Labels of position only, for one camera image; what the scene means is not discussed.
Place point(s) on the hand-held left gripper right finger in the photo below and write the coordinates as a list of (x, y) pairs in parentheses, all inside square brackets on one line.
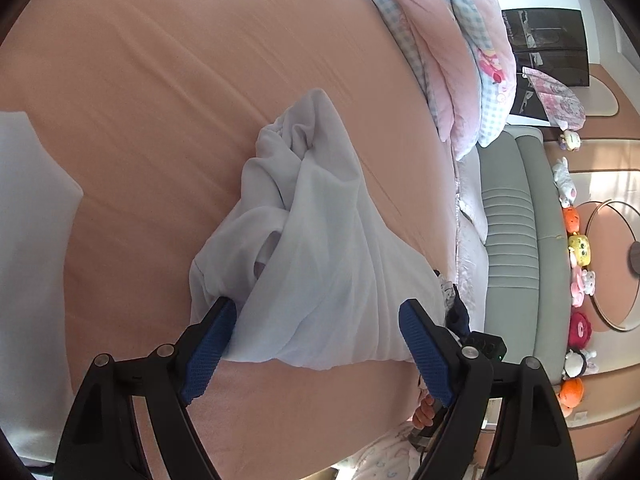
[(425, 355)]

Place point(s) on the person's right hand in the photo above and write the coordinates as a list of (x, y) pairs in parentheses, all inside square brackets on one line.
[(424, 412)]

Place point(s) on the pink pillow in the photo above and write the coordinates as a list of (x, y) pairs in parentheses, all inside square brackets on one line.
[(472, 195), (472, 280)]

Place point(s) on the white navy-trimmed t-shirt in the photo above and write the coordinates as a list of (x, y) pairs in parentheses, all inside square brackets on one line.
[(30, 260)]

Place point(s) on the red plush toy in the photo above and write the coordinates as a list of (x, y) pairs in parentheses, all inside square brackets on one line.
[(580, 328)]

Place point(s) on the person's printed pajama clothing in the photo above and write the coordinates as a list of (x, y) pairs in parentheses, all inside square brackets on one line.
[(385, 455)]

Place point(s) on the purple yellow plush toy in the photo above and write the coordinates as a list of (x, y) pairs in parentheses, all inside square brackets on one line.
[(570, 140)]

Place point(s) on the white black plush toy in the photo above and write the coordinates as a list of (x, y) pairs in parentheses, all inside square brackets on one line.
[(577, 362)]

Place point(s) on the orange plush toy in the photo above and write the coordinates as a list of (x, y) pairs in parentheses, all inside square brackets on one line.
[(571, 220), (571, 392)]

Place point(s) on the white pink plush toy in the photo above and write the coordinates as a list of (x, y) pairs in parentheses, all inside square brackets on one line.
[(564, 182)]

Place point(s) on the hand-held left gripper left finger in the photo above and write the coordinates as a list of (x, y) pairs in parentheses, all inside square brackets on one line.
[(207, 355)]

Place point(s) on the navy garment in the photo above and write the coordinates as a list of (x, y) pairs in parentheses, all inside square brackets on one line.
[(459, 315)]

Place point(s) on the grey padded headboard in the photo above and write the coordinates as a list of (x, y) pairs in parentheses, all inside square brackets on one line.
[(515, 240)]

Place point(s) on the pink hanging garment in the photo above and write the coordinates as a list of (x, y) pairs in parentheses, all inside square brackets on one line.
[(557, 95)]

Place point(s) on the pink checked quilt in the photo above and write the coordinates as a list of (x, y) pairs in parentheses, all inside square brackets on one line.
[(445, 50)]

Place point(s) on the gold-rimmed round wall panel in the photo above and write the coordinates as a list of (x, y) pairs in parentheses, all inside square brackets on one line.
[(612, 265)]

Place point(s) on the glass door wardrobe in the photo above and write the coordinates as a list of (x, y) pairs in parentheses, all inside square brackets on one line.
[(545, 45)]

